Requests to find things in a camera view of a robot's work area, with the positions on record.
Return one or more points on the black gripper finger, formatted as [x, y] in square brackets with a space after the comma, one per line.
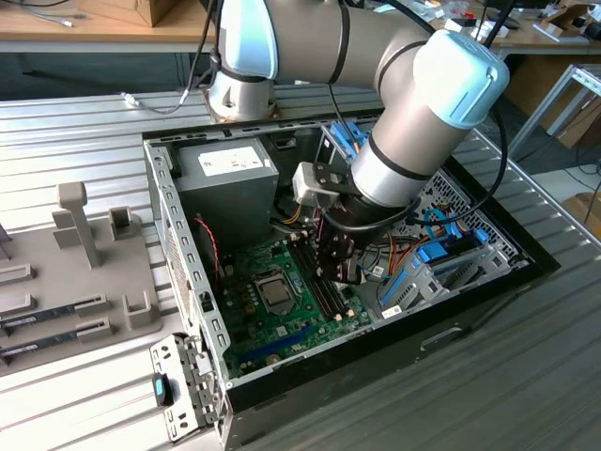
[326, 253]
[349, 263]

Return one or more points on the hard disk in blue carrier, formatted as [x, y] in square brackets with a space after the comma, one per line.
[434, 253]

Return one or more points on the black stand pole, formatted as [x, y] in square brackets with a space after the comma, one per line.
[500, 21]

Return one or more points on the brown cardboard box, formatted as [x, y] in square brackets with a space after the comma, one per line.
[582, 124]
[155, 11]
[584, 211]

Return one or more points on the grey metal disk bay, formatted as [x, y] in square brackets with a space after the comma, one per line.
[502, 262]

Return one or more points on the open cardboard box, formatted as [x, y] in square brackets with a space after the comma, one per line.
[568, 14]

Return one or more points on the blue expansion slot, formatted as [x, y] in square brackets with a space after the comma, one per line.
[274, 347]

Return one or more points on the silver CPU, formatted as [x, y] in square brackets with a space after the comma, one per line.
[277, 292]

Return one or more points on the black clip blue button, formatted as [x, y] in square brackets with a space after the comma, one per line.
[159, 390]

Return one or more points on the green motherboard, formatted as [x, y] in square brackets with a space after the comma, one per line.
[282, 329]

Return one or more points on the blue plastic drive latch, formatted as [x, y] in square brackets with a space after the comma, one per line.
[340, 136]

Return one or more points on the grey parts rack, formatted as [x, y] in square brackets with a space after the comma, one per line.
[56, 282]

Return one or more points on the small white box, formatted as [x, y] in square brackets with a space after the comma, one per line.
[453, 24]

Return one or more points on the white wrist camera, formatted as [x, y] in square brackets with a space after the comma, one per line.
[305, 185]

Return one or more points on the CPU socket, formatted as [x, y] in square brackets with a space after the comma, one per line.
[284, 310]

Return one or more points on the dark RAM stick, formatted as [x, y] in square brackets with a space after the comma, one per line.
[37, 344]
[37, 316]

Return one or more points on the black RAM slot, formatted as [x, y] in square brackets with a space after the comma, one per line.
[305, 263]
[340, 300]

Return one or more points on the grey power supply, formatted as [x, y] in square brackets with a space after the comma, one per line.
[225, 202]

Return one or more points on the aluminium profile frame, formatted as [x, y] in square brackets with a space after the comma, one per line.
[540, 109]

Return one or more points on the blue disk carrier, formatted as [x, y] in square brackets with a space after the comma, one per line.
[394, 289]

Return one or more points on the grey metal slot bracket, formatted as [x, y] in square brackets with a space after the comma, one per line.
[197, 376]

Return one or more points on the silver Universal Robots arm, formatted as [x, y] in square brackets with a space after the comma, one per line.
[413, 117]

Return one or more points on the black open PC case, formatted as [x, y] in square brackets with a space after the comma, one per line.
[375, 376]

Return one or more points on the silver coin cell battery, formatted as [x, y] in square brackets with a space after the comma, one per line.
[273, 358]

